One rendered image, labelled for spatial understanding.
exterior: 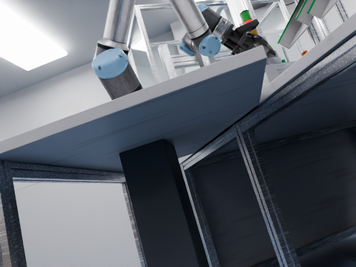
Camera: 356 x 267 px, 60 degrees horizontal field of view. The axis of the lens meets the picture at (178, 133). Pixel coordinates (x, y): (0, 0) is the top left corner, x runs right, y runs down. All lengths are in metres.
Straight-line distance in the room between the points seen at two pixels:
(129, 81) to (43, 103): 3.99
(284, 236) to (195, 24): 0.76
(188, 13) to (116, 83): 0.33
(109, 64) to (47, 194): 3.84
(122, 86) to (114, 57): 0.09
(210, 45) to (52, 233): 3.96
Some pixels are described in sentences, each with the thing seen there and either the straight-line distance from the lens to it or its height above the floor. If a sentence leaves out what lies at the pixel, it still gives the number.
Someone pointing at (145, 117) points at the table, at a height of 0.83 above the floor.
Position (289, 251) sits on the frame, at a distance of 1.12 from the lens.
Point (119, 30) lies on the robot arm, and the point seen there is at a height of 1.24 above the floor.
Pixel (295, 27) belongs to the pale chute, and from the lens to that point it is 1.15.
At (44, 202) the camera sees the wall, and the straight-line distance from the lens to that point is 4.75.
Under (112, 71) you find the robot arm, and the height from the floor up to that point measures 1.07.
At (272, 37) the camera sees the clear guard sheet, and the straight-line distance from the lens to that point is 2.94.
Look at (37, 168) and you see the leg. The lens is 0.93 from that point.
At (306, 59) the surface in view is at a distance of 0.79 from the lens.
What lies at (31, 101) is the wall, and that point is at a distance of 5.11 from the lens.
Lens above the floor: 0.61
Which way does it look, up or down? 13 degrees up
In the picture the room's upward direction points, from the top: 17 degrees counter-clockwise
